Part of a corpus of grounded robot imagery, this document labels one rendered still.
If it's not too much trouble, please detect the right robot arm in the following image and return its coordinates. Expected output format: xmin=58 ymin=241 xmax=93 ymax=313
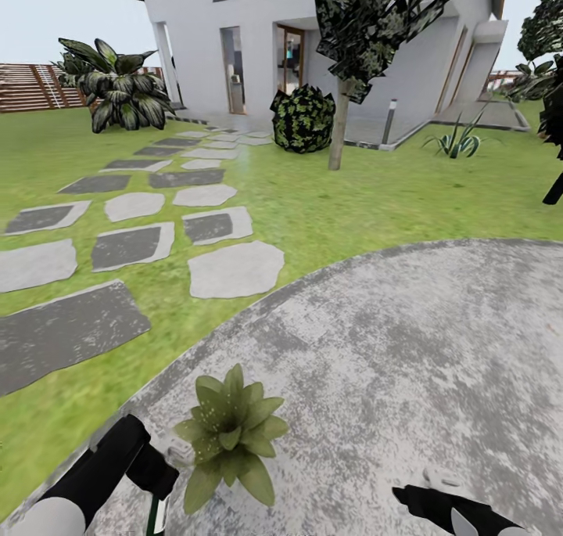
xmin=392 ymin=465 xmax=537 ymax=536

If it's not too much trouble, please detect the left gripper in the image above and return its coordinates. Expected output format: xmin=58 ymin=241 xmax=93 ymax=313
xmin=130 ymin=448 xmax=179 ymax=499

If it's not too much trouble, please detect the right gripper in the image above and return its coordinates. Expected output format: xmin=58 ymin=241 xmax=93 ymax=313
xmin=392 ymin=484 xmax=449 ymax=527

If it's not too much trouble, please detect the insectifuge atomizer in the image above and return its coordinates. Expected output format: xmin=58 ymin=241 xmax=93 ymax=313
xmin=146 ymin=492 xmax=171 ymax=536

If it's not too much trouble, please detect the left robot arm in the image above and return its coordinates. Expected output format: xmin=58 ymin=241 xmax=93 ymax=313
xmin=6 ymin=417 xmax=195 ymax=536

